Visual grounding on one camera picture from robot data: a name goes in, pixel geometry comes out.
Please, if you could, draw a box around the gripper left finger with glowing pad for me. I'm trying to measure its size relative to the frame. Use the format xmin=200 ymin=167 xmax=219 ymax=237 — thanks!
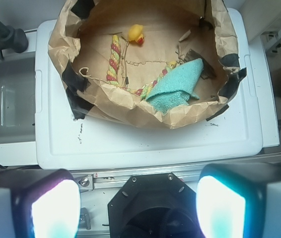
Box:
xmin=0 ymin=169 xmax=81 ymax=238

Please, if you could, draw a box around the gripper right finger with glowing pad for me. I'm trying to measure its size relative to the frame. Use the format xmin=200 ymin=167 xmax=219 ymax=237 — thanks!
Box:
xmin=196 ymin=162 xmax=281 ymax=238

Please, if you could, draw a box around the white plastic bin lid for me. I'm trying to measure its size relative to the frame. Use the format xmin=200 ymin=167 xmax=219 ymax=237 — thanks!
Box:
xmin=35 ymin=8 xmax=263 ymax=170

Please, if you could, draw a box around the white sink basin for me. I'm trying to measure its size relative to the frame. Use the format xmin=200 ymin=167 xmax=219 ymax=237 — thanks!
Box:
xmin=0 ymin=52 xmax=35 ymax=144

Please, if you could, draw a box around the teal knitted cloth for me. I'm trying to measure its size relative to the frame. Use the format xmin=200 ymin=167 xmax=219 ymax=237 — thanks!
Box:
xmin=145 ymin=58 xmax=204 ymax=114

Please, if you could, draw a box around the brown paper bag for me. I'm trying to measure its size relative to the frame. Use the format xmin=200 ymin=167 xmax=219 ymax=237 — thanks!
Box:
xmin=48 ymin=0 xmax=247 ymax=129

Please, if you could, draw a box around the black faucet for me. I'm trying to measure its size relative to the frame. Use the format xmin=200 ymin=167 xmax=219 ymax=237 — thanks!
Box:
xmin=0 ymin=21 xmax=29 ymax=60

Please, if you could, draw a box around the thin brown twine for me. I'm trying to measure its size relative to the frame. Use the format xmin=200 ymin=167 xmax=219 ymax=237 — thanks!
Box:
xmin=73 ymin=34 xmax=172 ymax=90

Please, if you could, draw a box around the yellow rubber duck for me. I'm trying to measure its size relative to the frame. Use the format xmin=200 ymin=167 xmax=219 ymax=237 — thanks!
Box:
xmin=128 ymin=24 xmax=144 ymax=45

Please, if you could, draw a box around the aluminium rail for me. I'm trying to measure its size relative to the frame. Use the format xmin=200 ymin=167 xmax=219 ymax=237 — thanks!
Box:
xmin=71 ymin=152 xmax=281 ymax=192

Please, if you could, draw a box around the black octagonal mount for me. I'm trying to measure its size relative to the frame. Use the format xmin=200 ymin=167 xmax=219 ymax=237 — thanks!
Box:
xmin=108 ymin=173 xmax=204 ymax=238

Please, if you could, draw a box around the multicolored twisted rope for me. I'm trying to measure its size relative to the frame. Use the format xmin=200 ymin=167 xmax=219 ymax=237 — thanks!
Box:
xmin=105 ymin=34 xmax=178 ymax=100

